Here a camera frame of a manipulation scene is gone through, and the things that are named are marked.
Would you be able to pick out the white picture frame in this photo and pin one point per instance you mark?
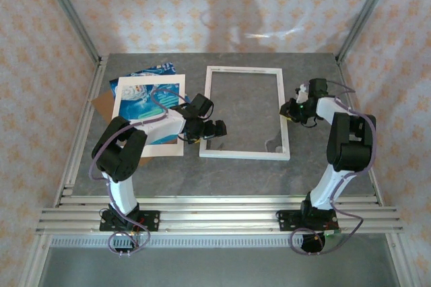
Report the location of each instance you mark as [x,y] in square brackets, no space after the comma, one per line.
[242,155]

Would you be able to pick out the aluminium side rail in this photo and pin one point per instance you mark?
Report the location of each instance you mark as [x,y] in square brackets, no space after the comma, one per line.
[81,125]

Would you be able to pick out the brown cardboard backing board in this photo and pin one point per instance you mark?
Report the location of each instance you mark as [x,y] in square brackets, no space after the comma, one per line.
[102,106]

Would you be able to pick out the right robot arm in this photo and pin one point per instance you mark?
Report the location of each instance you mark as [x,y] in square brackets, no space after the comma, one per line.
[326,192]

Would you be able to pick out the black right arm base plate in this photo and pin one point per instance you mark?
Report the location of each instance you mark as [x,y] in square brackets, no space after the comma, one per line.
[284,221]

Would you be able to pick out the grey sheet metal panel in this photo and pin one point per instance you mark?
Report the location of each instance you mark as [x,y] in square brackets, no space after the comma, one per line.
[219,266]

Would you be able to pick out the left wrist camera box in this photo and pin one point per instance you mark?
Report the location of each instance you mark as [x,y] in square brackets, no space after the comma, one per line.
[202,105]

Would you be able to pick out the aluminium upright post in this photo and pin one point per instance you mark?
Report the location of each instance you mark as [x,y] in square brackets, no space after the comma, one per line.
[366,10]
[70,10]

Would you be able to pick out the wide aluminium mounting rail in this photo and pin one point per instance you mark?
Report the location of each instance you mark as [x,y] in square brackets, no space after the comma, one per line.
[219,221]

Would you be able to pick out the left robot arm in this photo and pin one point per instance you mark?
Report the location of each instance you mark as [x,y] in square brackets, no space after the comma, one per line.
[121,196]

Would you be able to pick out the blue racing helmet photo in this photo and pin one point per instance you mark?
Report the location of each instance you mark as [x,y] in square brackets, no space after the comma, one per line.
[133,106]

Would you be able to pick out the aluminium frame leg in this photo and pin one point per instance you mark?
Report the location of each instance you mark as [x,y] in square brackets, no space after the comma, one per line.
[33,263]
[400,263]

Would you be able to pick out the narrow aluminium table edge rail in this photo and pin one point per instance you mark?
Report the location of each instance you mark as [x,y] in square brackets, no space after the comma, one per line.
[219,200]

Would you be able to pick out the white mat board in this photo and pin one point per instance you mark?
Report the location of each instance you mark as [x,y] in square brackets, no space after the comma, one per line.
[151,80]

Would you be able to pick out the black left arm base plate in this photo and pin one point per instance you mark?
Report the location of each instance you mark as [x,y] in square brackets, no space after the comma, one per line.
[151,221]

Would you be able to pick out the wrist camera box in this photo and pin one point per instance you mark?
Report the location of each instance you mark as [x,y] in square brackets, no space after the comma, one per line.
[202,105]
[318,87]

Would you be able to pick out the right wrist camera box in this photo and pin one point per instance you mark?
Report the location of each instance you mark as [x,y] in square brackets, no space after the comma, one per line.
[318,87]

